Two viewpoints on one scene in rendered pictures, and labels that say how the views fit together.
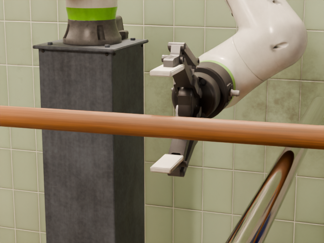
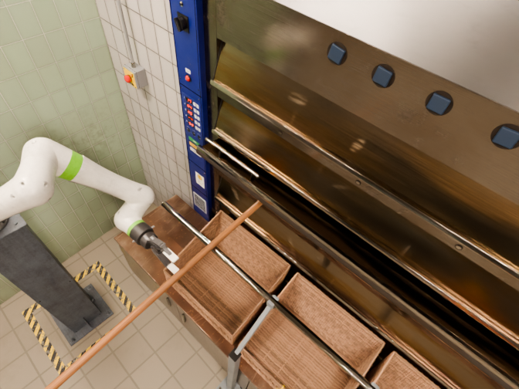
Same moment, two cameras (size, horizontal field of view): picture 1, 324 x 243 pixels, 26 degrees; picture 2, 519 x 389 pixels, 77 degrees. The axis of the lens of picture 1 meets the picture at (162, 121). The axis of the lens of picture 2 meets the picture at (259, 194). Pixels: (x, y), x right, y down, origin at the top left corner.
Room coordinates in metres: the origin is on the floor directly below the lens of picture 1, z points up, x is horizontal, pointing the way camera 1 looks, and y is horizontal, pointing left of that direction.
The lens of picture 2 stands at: (0.48, 0.48, 2.50)
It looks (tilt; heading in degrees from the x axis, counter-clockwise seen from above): 51 degrees down; 287
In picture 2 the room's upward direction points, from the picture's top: 8 degrees clockwise
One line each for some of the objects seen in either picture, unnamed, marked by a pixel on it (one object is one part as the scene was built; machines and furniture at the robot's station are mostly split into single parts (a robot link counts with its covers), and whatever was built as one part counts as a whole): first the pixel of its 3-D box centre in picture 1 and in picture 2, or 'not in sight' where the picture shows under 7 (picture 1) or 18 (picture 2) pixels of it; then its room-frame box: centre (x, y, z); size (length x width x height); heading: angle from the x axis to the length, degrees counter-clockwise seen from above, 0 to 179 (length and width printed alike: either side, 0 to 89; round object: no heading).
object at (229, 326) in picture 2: not in sight; (226, 273); (0.83, -0.26, 0.72); 0.56 x 0.49 x 0.28; 163
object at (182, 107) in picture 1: (191, 99); (152, 244); (1.10, -0.05, 1.19); 0.09 x 0.07 x 0.08; 163
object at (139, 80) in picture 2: not in sight; (135, 75); (1.65, -0.76, 1.46); 0.10 x 0.07 x 0.10; 162
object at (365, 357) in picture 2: not in sight; (307, 347); (0.27, -0.07, 0.72); 0.56 x 0.49 x 0.28; 162
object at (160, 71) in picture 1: (167, 70); (171, 255); (0.97, -0.01, 1.26); 0.07 x 0.03 x 0.01; 163
